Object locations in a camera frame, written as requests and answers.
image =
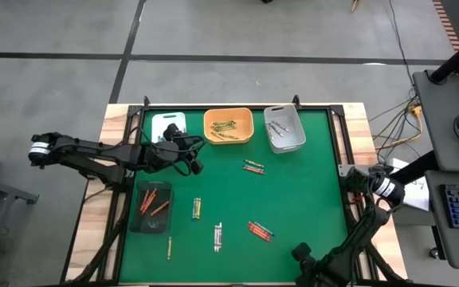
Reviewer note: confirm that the thick black pole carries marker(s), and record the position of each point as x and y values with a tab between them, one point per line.
452	64
417	169

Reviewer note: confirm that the orange-red crayons lower right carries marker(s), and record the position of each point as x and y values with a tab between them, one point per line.
259	233

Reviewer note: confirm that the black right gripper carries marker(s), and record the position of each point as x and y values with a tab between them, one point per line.
303	252

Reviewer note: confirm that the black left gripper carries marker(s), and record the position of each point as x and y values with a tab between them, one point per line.
181	149

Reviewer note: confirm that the silver mount plate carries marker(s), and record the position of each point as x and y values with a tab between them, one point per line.
347	169

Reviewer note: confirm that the dark green plastic bin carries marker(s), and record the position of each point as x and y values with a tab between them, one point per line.
151	223

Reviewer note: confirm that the black caster wheel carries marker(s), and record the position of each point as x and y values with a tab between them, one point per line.
434	253

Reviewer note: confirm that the orange crayons front right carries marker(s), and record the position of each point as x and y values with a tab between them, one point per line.
257	235

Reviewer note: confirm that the white paper sheet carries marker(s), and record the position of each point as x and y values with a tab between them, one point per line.
417	197

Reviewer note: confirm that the green table mat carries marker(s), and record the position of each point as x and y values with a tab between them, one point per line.
233	191

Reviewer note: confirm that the grey computer desk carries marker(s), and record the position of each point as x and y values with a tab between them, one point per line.
436	119

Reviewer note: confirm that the white plastic bin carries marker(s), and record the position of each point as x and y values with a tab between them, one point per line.
165	119

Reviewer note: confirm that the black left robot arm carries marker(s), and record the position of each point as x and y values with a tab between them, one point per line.
94	153

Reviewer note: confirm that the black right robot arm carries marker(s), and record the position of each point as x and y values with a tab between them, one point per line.
349	247

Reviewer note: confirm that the orange plastic bin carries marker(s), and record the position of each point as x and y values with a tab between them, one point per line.
246	119

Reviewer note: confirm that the white crayon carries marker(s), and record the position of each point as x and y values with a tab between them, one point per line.
217	238
220	237

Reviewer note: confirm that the grey plastic bin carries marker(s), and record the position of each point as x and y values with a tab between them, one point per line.
289	143

